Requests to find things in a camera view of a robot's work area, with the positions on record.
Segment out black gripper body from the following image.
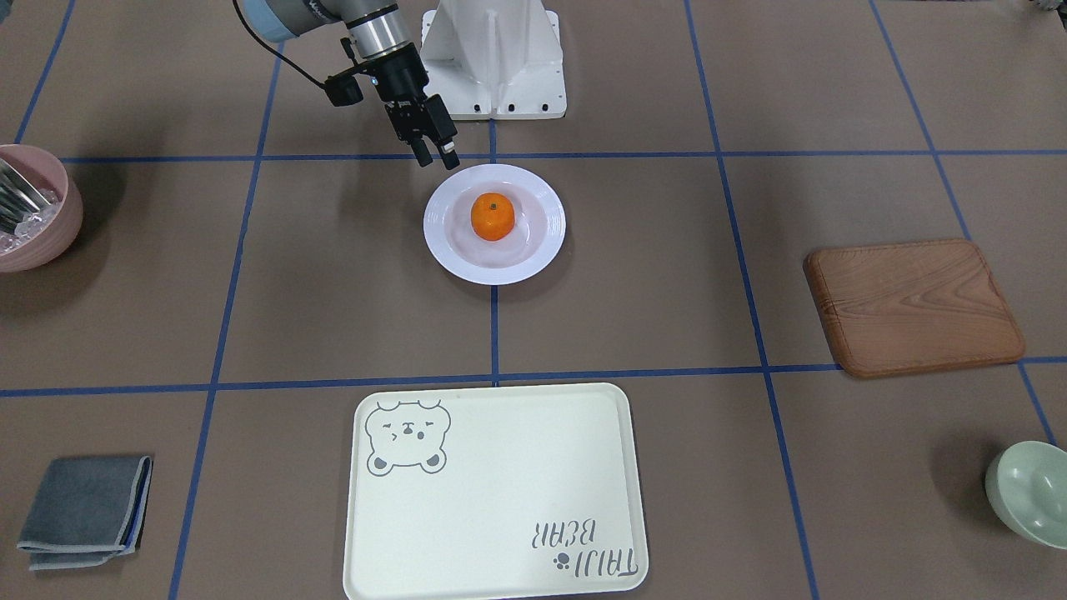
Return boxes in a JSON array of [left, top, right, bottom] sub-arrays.
[[373, 46, 457, 153]]

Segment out orange fruit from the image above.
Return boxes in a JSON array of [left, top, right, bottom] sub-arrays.
[[469, 192, 517, 242]]

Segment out white plate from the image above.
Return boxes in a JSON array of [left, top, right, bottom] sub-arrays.
[[423, 164, 567, 286]]

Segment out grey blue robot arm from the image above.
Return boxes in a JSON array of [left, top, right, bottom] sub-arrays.
[[232, 1, 460, 170]]

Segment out cream bear tray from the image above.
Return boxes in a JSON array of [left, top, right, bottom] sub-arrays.
[[343, 382, 650, 599]]

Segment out pink bowl with ice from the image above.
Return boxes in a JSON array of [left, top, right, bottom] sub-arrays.
[[1, 144, 84, 273]]

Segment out metal tongs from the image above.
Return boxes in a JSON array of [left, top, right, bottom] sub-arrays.
[[1, 159, 57, 236]]

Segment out wooden cutting board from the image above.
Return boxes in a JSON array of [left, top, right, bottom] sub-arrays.
[[803, 238, 1026, 378]]

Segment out folded grey cloth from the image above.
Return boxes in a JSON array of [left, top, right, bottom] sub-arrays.
[[17, 455, 155, 571]]

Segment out green bowl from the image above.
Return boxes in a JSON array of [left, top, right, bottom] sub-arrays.
[[984, 441, 1066, 550]]

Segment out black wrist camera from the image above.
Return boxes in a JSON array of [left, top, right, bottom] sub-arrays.
[[323, 72, 363, 108]]

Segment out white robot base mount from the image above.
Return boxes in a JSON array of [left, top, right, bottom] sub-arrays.
[[419, 1, 568, 121]]

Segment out black cable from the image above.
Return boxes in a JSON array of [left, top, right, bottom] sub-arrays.
[[232, 0, 355, 88]]

